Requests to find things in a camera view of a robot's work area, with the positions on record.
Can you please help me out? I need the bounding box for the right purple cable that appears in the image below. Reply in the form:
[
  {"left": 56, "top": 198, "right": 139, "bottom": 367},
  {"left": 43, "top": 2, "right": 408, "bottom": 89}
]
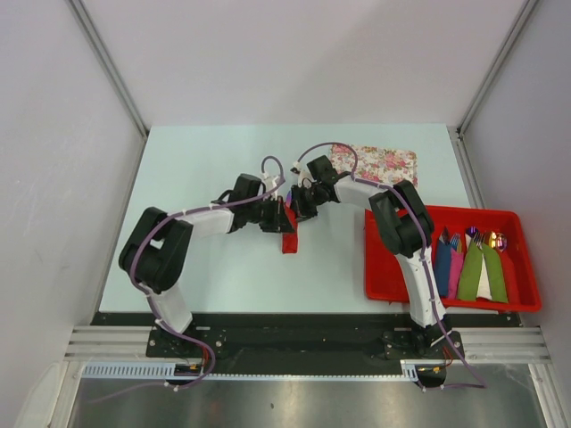
[{"left": 296, "top": 142, "right": 487, "bottom": 390}]

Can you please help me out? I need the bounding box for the iridescent spoon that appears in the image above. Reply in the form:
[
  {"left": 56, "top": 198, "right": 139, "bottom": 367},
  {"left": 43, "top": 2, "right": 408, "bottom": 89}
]
[{"left": 484, "top": 231, "right": 508, "bottom": 252}]

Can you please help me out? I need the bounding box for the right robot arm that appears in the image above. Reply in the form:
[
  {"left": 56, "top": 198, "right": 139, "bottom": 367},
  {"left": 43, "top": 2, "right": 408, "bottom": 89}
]
[{"left": 291, "top": 156, "right": 464, "bottom": 359}]

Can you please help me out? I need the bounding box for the purple cable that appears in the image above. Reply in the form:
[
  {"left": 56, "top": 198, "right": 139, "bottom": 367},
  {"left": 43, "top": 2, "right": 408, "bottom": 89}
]
[
  {"left": 131, "top": 155, "right": 286, "bottom": 396},
  {"left": 296, "top": 142, "right": 487, "bottom": 390}
]

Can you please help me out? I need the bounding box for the pink napkin roll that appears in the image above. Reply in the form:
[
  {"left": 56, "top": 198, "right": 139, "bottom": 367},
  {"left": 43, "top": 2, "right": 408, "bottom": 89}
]
[{"left": 448, "top": 234, "right": 464, "bottom": 300}]

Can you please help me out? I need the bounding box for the red paper napkin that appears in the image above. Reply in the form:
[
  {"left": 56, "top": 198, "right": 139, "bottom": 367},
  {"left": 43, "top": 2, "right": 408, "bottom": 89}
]
[{"left": 281, "top": 206, "right": 299, "bottom": 254}]

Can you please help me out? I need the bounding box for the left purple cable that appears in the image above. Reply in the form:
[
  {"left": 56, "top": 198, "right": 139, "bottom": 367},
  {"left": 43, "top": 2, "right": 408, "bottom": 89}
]
[{"left": 131, "top": 155, "right": 286, "bottom": 396}]

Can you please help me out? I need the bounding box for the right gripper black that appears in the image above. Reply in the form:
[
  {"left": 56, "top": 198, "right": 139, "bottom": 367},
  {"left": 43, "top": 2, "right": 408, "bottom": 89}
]
[{"left": 288, "top": 184, "right": 327, "bottom": 225}]

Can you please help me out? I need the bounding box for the floral cloth mat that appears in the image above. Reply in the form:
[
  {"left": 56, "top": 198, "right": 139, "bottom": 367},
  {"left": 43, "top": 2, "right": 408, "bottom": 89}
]
[{"left": 329, "top": 144, "right": 418, "bottom": 187}]

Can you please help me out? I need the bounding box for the white napkin roll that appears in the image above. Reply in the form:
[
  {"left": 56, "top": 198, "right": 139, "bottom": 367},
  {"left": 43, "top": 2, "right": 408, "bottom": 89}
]
[{"left": 473, "top": 232, "right": 492, "bottom": 300}]

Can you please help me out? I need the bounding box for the blue napkin roll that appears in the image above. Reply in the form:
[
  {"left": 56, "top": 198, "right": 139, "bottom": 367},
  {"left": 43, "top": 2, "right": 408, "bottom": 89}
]
[{"left": 434, "top": 227, "right": 451, "bottom": 298}]

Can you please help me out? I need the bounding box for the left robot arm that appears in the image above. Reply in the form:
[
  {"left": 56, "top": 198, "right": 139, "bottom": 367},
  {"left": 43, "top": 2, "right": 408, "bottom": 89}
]
[{"left": 119, "top": 173, "right": 294, "bottom": 357}]

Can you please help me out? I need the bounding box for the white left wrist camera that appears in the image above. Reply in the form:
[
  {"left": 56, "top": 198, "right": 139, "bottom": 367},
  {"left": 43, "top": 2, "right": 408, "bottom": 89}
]
[{"left": 262, "top": 173, "right": 285, "bottom": 192}]

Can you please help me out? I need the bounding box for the red plastic bin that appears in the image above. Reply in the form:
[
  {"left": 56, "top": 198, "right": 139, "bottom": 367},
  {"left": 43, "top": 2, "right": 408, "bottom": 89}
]
[{"left": 364, "top": 203, "right": 543, "bottom": 314}]

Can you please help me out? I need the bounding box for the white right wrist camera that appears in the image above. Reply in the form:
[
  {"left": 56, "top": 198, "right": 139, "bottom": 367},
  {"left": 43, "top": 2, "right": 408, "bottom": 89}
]
[{"left": 290, "top": 161, "right": 311, "bottom": 184}]

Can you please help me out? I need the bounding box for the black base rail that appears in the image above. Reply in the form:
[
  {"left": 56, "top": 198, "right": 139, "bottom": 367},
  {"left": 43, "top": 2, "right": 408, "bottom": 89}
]
[{"left": 146, "top": 311, "right": 466, "bottom": 375}]

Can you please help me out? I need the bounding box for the green napkin roll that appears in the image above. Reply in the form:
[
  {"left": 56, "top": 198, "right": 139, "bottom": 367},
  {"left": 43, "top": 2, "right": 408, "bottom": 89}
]
[
  {"left": 457, "top": 242, "right": 483, "bottom": 301},
  {"left": 482, "top": 244, "right": 509, "bottom": 303}
]

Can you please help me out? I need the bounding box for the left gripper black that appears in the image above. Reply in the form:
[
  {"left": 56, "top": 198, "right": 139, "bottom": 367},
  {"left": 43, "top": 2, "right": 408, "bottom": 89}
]
[{"left": 245, "top": 196, "right": 295, "bottom": 235}]

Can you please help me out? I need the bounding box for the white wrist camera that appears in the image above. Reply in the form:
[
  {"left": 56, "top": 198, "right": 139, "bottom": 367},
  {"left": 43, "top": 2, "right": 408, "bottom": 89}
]
[
  {"left": 262, "top": 173, "right": 285, "bottom": 192},
  {"left": 290, "top": 161, "right": 311, "bottom": 184}
]

